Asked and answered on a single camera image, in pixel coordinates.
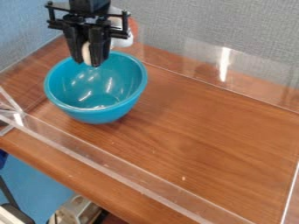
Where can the clear acrylic back barrier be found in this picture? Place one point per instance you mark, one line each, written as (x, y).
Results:
(259, 78)

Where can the clear acrylic front barrier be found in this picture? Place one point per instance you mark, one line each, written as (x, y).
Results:
(168, 194)

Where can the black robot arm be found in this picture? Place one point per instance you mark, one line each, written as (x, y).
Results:
(93, 27)

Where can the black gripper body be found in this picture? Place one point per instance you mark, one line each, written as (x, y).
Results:
(87, 13)

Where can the black chair leg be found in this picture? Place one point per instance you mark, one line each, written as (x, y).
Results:
(10, 213)

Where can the white device under table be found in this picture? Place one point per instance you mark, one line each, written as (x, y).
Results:
(76, 211)

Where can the white brown toy mushroom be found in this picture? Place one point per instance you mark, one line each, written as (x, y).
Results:
(116, 42)

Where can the blue bowl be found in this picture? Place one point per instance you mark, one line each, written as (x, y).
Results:
(96, 94)

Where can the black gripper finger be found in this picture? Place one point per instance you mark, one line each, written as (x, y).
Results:
(99, 41)
(76, 37)

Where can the clear acrylic left bracket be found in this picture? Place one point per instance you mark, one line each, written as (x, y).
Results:
(9, 110)

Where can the clear acrylic barrier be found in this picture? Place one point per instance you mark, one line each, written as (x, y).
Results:
(168, 194)
(259, 78)

